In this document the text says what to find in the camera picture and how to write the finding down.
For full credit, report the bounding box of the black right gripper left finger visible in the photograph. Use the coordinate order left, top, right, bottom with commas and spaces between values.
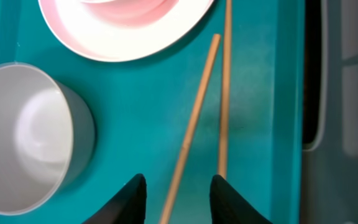
84, 174, 147, 224

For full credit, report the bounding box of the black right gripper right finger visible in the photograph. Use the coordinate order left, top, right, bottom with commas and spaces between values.
209, 175, 272, 224

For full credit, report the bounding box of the wooden chopstick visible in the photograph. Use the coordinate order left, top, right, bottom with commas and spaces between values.
218, 0, 232, 179
158, 34, 221, 224

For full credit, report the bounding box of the grey bowl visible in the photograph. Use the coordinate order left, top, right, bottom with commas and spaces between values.
0, 63, 95, 216

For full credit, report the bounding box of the grey dishwasher rack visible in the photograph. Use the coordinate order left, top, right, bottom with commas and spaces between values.
300, 1, 358, 223

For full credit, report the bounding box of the teal plastic tray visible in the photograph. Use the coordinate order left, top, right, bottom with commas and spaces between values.
0, 1, 305, 223

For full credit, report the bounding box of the large pink plate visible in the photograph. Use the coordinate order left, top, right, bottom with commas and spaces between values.
39, 0, 213, 62

